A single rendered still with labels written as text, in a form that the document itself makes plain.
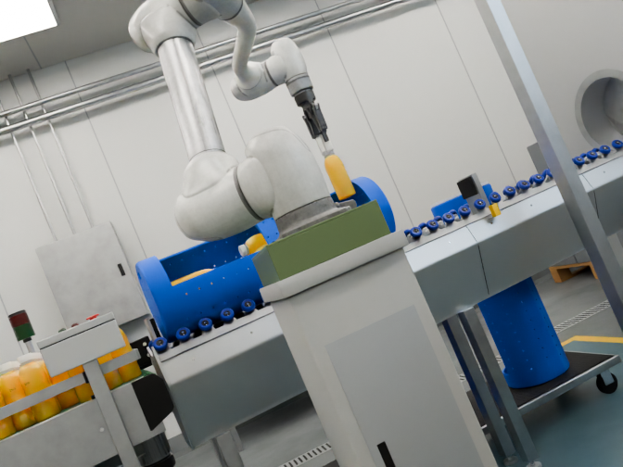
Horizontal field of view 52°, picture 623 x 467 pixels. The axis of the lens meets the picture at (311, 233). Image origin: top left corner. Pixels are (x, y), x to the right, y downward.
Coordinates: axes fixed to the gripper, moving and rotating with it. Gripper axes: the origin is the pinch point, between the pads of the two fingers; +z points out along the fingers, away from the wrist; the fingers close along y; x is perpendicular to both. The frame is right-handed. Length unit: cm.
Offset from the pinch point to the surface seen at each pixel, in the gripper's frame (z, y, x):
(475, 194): 38, 1, -51
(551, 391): 124, 13, -56
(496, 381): 103, -5, -24
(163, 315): 35, -8, 76
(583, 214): 59, -31, -67
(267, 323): 50, -8, 47
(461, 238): 51, -8, -32
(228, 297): 38, -7, 55
